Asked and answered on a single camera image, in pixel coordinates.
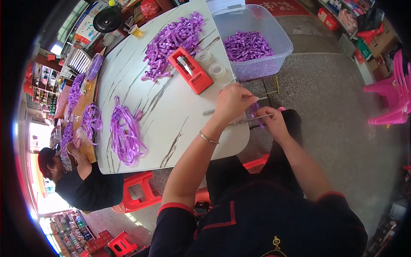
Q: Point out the yellow paper cup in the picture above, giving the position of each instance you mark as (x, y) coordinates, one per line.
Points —
(136, 31)

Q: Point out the small bundle long purple ribbon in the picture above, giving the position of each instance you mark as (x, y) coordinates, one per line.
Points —
(91, 120)

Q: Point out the red gift box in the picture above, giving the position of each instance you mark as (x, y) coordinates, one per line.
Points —
(328, 19)

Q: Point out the small red plastic stool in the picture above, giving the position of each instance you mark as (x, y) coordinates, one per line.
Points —
(121, 245)

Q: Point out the stack of red cartons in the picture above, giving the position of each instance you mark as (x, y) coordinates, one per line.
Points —
(99, 241)

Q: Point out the short purple ribbon piece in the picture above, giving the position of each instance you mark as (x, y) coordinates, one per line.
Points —
(255, 111)

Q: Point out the purple ribbon heap on wood table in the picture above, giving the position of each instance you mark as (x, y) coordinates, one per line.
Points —
(75, 91)

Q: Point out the clear tape roll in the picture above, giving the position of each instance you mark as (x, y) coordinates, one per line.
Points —
(203, 57)
(217, 69)

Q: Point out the heap of folded purple ribbons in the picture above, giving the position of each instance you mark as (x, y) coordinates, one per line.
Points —
(248, 46)

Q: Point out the person's left hand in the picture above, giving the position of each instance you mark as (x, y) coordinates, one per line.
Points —
(229, 102)

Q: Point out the thin metal strip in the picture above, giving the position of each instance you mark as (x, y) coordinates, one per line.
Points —
(247, 120)

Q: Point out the drinks shelf with bottles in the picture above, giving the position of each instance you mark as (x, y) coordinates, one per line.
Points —
(69, 233)

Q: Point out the large bundle long purple ribbon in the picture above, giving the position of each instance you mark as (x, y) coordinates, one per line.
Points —
(126, 136)

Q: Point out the red door mat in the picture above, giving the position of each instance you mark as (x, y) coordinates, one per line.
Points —
(282, 7)

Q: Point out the purple ribbon spool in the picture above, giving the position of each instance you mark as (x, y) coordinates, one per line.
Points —
(94, 66)

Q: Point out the person's left fingers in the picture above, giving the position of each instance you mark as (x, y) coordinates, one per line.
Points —
(245, 93)

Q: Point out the clear plastic storage bin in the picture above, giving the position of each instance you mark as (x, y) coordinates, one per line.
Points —
(257, 22)

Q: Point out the person's right fingers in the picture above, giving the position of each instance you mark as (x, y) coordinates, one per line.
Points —
(266, 113)

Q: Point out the person's right hand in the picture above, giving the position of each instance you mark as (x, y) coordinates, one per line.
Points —
(274, 123)

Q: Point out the stack of pink plastic chairs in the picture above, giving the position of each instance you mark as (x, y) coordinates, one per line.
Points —
(390, 93)

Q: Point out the heap of cardboard cartons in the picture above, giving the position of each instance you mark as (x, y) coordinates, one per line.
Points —
(377, 41)

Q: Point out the red plastic stool under person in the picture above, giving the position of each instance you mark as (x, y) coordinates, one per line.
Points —
(253, 163)

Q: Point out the person's body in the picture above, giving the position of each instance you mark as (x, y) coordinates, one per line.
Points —
(257, 221)

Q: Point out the shop shelf with goods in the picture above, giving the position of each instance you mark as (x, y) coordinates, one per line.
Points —
(43, 85)

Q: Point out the person's legs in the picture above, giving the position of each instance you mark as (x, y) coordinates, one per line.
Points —
(257, 173)

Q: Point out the gold metal stand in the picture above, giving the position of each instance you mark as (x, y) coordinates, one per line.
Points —
(273, 86)

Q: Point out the pile of cut purple ribbons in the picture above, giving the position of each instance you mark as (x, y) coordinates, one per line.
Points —
(171, 41)

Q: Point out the long metal ruler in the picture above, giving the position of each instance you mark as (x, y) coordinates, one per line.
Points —
(212, 111)

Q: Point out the black round fan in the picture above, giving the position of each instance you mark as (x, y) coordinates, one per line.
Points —
(107, 20)

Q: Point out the red tape dispenser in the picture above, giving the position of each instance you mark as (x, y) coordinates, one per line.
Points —
(190, 71)

